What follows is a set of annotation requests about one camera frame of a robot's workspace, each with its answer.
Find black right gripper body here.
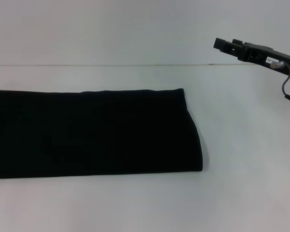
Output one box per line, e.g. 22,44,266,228
243,42,290,76

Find black shirt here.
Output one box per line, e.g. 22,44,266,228
0,88,204,180

